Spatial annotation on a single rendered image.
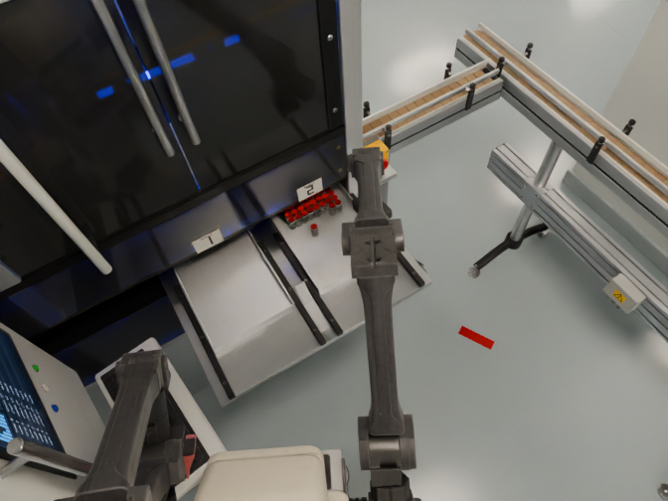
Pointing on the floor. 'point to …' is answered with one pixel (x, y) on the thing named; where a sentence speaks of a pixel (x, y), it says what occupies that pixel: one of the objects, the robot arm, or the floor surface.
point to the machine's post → (351, 79)
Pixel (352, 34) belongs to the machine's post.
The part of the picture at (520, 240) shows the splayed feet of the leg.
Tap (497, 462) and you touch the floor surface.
